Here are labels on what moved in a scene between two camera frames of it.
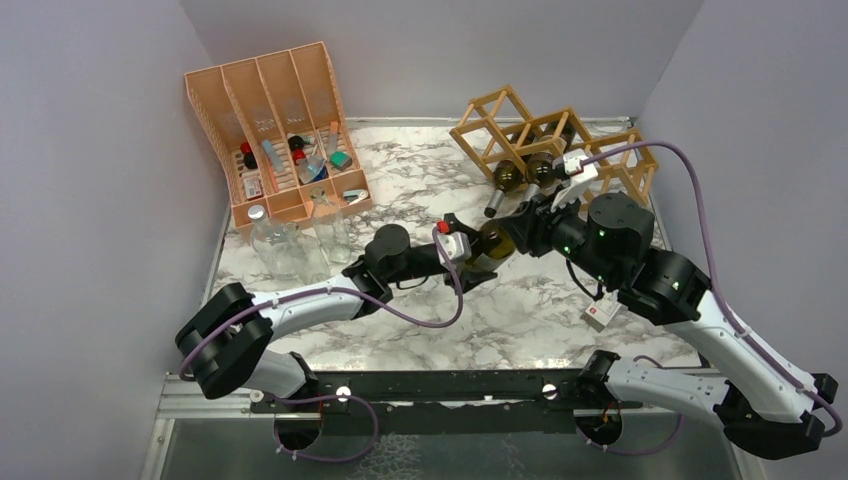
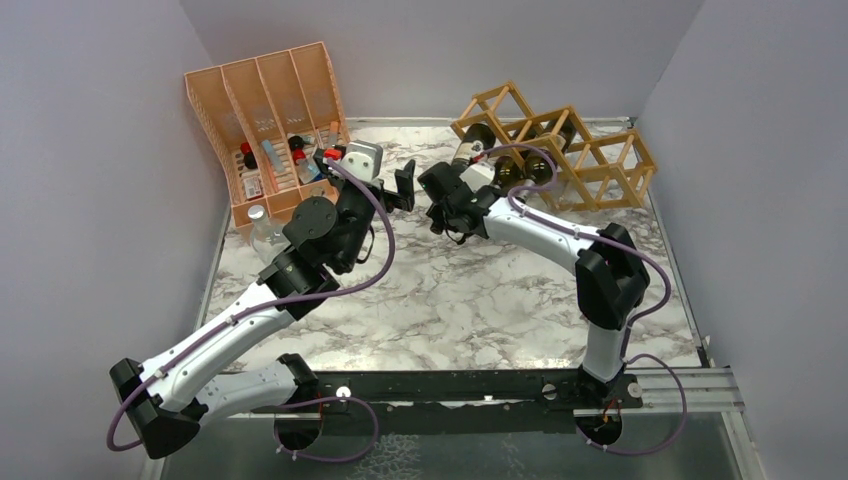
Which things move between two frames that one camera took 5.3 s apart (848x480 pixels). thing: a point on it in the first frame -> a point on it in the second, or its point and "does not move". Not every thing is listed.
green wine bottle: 492,260 -> 477,138
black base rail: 412,401 does not move
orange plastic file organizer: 276,122 does not move
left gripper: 465,278 -> 404,185
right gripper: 531,225 -> 437,213
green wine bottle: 507,177 does not move
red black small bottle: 296,144 does not move
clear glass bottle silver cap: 269,242 does not move
